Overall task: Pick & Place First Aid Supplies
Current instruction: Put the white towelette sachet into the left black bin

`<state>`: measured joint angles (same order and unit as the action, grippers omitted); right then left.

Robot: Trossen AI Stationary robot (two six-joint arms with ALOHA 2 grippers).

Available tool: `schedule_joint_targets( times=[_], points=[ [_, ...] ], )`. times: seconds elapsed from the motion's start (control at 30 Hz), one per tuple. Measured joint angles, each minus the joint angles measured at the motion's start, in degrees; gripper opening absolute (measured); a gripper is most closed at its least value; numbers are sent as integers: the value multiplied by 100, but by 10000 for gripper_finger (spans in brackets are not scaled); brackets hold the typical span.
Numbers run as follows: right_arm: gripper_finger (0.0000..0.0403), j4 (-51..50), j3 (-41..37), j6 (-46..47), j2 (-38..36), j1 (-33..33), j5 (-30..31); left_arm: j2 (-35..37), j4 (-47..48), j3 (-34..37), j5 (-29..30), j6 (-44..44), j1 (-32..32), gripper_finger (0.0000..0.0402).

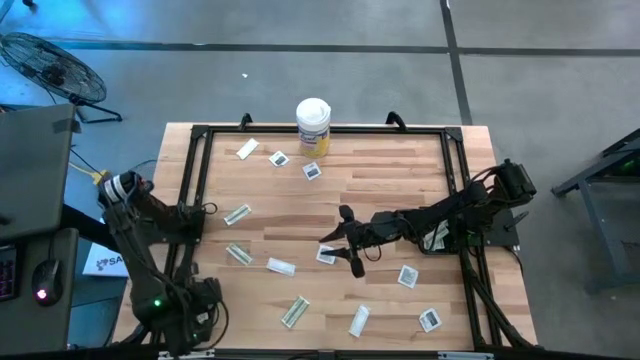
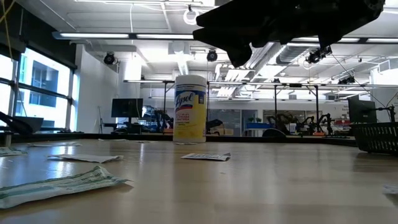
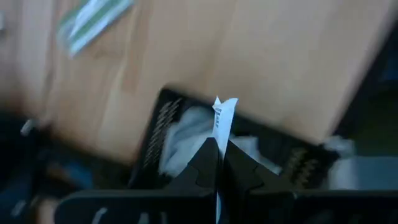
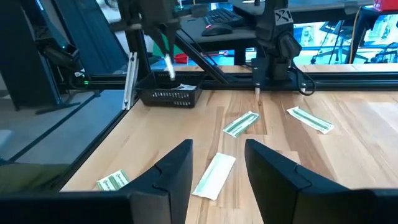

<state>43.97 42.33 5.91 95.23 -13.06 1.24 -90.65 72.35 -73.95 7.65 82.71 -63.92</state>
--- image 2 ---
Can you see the black background monitor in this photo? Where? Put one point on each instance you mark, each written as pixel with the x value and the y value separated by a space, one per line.
pixel 362 110
pixel 127 108

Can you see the black slanted bar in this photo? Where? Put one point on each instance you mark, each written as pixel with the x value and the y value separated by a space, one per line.
pixel 15 124

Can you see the black aluminium table frame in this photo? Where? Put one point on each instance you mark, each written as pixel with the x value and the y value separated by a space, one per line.
pixel 93 137

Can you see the long ceiling light rail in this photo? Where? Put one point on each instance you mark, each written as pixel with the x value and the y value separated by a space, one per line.
pixel 93 35

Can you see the black background robot arm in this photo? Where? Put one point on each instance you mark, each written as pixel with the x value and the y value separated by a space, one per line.
pixel 278 123
pixel 213 124
pixel 306 126
pixel 326 121
pixel 161 119

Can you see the black mesh basket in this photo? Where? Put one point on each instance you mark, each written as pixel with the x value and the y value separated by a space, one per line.
pixel 376 138

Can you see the white background container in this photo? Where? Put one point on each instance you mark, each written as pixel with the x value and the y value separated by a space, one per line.
pixel 292 128

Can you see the dark trapezoid bin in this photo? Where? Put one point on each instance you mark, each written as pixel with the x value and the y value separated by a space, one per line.
pixel 34 123

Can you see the silver ceiling air duct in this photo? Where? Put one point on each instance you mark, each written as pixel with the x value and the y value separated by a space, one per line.
pixel 289 53

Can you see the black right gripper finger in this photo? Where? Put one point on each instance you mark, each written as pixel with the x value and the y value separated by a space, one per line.
pixel 236 37
pixel 230 15

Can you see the dark round chair back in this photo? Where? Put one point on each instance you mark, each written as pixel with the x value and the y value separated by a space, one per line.
pixel 273 133

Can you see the grey short post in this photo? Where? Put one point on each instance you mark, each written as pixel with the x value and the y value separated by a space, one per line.
pixel 7 140

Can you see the yellow Lysol wipes canister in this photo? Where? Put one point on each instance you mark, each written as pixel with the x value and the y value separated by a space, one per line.
pixel 189 118

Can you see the green striped bandage packet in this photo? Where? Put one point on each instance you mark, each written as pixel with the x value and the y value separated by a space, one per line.
pixel 62 186
pixel 11 151

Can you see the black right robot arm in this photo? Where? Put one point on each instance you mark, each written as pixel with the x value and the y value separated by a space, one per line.
pixel 357 12

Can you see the blue background table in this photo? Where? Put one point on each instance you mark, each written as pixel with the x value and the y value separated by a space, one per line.
pixel 258 125

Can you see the black background gantry frame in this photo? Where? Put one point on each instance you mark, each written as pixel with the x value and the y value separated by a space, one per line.
pixel 275 99

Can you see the black ceiling camera cluster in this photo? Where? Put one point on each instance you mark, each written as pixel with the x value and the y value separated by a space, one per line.
pixel 318 55
pixel 346 81

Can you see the large window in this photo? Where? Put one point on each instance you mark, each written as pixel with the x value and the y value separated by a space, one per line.
pixel 46 93

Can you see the white square wipe packet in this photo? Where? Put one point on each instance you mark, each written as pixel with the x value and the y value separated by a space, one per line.
pixel 205 156
pixel 148 142
pixel 185 143

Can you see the plain white long packet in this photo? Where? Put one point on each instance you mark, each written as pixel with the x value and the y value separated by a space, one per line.
pixel 391 189
pixel 87 158
pixel 113 139

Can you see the black round ceiling speaker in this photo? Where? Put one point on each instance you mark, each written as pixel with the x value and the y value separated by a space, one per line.
pixel 212 56
pixel 109 58

